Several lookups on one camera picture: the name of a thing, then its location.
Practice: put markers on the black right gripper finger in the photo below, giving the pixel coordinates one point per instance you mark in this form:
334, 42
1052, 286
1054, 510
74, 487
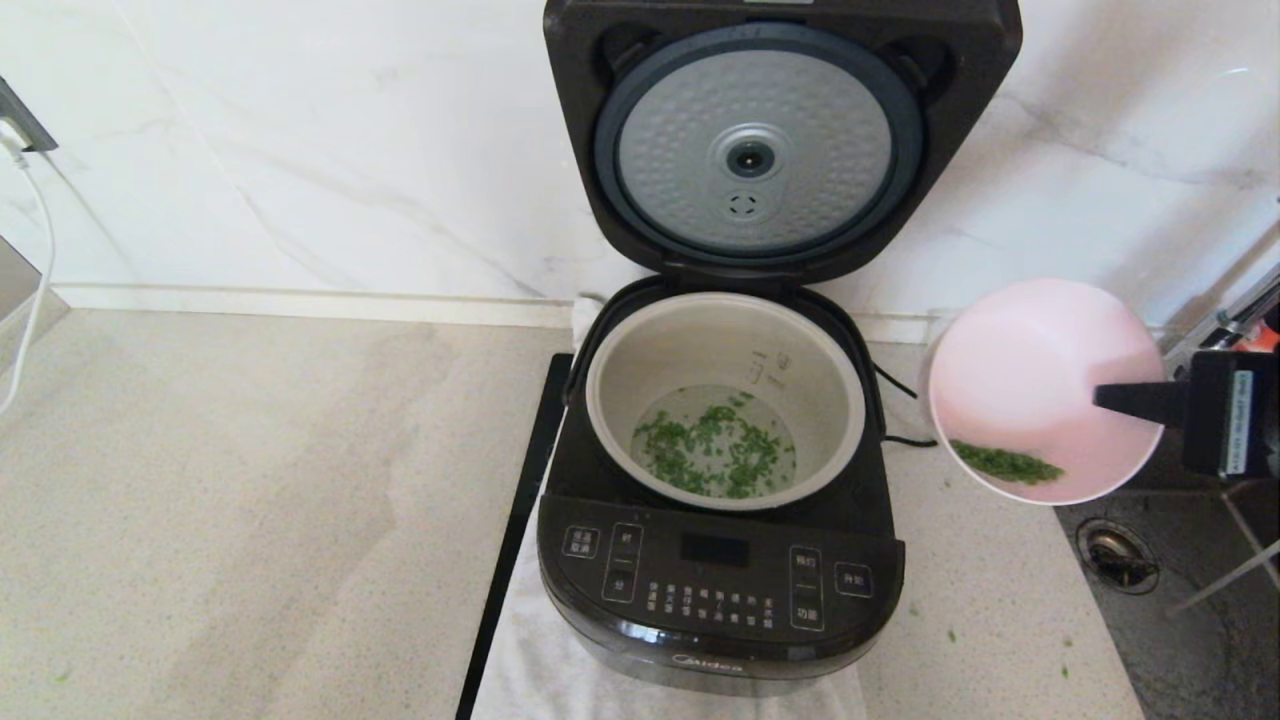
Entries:
1140, 402

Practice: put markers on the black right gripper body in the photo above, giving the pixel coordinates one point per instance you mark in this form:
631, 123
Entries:
1210, 410

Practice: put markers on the pink bowl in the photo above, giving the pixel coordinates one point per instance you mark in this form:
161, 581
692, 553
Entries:
1020, 370

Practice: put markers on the chopped green onions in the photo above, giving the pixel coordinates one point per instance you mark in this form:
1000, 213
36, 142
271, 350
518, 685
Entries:
720, 450

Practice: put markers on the black rice cooker base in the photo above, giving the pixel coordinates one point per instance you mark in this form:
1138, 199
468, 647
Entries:
720, 590

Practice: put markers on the grey inner cooking pot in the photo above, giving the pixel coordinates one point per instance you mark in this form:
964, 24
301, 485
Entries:
660, 360

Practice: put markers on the orange packet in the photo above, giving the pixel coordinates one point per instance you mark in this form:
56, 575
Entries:
1272, 338

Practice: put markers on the chrome faucet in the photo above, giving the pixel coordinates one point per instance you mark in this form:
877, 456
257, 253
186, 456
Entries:
1240, 310

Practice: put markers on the round sink drain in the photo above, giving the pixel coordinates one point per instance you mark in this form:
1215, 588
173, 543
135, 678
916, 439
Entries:
1118, 556

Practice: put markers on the steel sink basin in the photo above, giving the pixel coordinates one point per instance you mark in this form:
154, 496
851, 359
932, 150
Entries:
1200, 650

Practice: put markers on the black flat strip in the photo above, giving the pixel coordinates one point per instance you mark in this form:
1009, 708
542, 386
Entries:
520, 500

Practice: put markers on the white cloth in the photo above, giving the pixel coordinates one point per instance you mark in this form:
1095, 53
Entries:
530, 660

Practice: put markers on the grey panel corner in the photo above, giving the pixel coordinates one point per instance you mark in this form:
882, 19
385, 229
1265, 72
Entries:
15, 280

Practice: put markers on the dark wall outlet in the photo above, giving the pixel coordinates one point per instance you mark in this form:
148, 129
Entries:
26, 125

